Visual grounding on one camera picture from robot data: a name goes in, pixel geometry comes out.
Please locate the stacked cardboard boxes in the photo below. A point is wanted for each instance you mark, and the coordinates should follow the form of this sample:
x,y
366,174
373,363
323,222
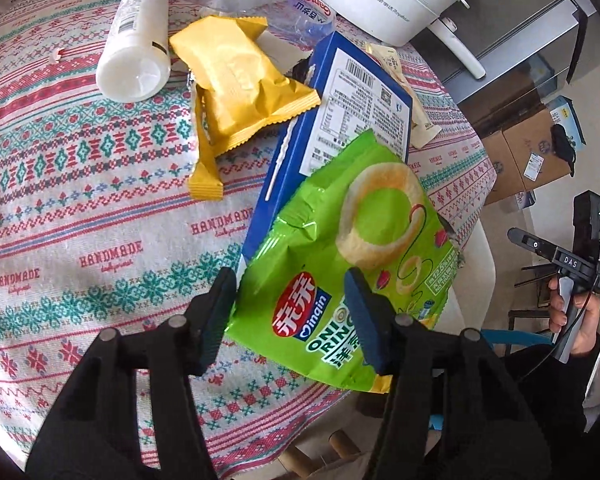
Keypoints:
x,y
522,154

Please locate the patterned handmade tablecloth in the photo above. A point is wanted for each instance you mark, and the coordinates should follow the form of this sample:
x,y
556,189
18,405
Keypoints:
x,y
97,228

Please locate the small paper scrap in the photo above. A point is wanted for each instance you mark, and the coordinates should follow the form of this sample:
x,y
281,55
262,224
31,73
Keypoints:
x,y
56,56

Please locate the white trash bin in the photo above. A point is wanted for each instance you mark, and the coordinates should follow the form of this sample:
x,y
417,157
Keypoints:
x,y
472,290

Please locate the yellow snack wrapper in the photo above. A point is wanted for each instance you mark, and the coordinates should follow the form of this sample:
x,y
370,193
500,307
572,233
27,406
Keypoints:
x,y
237,91

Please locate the white yogurt bottle with label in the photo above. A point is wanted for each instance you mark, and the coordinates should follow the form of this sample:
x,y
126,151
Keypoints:
x,y
135,63

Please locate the blue white milk carton box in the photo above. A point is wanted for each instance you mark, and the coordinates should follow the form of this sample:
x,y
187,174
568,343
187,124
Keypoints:
x,y
356,95

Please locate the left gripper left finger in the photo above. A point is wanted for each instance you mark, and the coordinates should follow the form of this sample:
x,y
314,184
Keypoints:
x,y
92,432

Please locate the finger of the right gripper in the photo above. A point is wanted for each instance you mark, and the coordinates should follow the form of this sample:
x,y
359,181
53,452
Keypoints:
x,y
525,240

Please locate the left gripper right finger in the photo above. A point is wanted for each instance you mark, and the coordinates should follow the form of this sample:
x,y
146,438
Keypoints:
x,y
453,412

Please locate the black object on boxes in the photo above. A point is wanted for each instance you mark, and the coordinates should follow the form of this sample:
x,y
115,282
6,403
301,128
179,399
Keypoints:
x,y
562,147

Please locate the beige snack pouch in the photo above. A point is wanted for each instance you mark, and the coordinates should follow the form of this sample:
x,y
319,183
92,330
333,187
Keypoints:
x,y
423,129

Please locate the grey refrigerator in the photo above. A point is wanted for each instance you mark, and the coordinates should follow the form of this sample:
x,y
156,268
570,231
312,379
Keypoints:
x,y
508,34

